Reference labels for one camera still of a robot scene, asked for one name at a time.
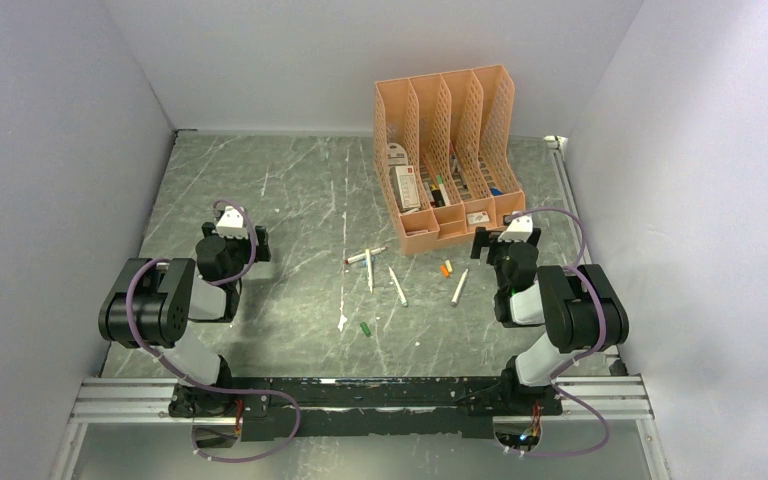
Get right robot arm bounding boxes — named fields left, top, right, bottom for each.
left=471, top=225, right=630, bottom=414

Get white pen pointing up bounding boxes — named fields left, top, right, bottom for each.
left=364, top=248, right=374, bottom=293

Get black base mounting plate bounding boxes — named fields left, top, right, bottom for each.
left=167, top=372, right=563, bottom=441

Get white pen green tip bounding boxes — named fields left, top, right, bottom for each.
left=388, top=267, right=409, bottom=308

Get orange plastic file organizer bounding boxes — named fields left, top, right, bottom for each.
left=373, top=65, right=526, bottom=255

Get white grey pen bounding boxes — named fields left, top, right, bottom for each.
left=450, top=269, right=469, bottom=307

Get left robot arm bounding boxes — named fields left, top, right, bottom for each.
left=98, top=222, right=271, bottom=416

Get white corner bracket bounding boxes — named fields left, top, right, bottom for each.
left=544, top=135, right=568, bottom=154

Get aluminium frame rail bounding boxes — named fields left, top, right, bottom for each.
left=71, top=376, right=655, bottom=423

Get white red box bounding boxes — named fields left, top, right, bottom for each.
left=389, top=165, right=421, bottom=212

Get white pen red tip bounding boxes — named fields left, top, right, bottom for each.
left=344, top=247, right=387, bottom=265

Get pens in organizer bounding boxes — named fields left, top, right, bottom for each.
left=420, top=143, right=471, bottom=208

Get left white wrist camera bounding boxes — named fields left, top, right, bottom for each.
left=215, top=206, right=249, bottom=240

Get grey stationery blister pack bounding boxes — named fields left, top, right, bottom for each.
left=385, top=142, right=410, bottom=168

